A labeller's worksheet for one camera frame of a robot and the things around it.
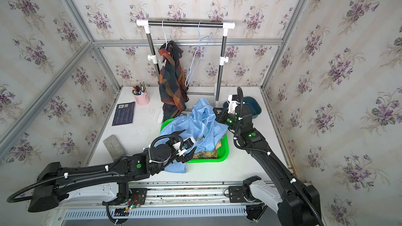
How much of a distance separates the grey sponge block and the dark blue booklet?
11cm

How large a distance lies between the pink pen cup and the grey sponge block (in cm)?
28

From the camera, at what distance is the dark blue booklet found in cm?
101

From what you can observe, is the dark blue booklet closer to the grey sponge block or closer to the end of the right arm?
the grey sponge block

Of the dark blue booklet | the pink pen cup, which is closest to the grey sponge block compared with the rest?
the dark blue booklet

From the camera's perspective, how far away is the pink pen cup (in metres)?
1.03

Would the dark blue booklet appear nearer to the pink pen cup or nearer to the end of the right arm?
the pink pen cup

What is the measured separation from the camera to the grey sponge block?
2.79 ft

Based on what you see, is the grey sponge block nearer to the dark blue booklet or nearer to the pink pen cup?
the dark blue booklet

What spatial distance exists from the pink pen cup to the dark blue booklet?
5 centimetres
